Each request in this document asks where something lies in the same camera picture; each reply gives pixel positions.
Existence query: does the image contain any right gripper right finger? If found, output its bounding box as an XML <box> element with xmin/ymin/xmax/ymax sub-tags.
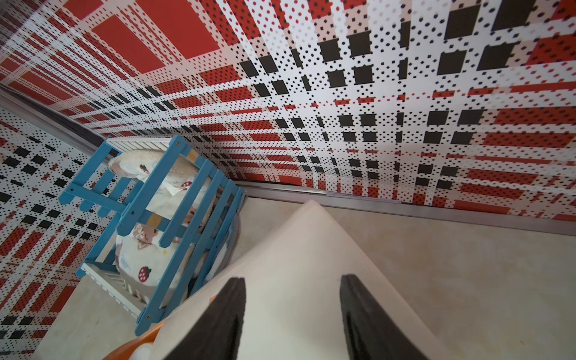
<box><xmin>339</xmin><ymin>274</ymin><xmax>427</xmax><ymax>360</ymax></box>

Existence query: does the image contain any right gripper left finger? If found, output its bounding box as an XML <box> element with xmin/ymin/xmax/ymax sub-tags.
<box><xmin>166</xmin><ymin>277</ymin><xmax>247</xmax><ymax>360</ymax></box>

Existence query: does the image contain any round cabinet with coloured drawers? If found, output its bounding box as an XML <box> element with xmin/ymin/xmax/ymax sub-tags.
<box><xmin>109</xmin><ymin>201</ymin><xmax>449</xmax><ymax>359</ymax></box>

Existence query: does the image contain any bear print bedding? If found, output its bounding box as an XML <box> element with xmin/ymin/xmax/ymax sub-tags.
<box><xmin>107</xmin><ymin>149</ymin><xmax>226</xmax><ymax>305</ymax></box>

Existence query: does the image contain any blue white toy crib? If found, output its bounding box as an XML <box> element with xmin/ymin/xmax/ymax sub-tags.
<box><xmin>59</xmin><ymin>136</ymin><xmax>245</xmax><ymax>335</ymax></box>

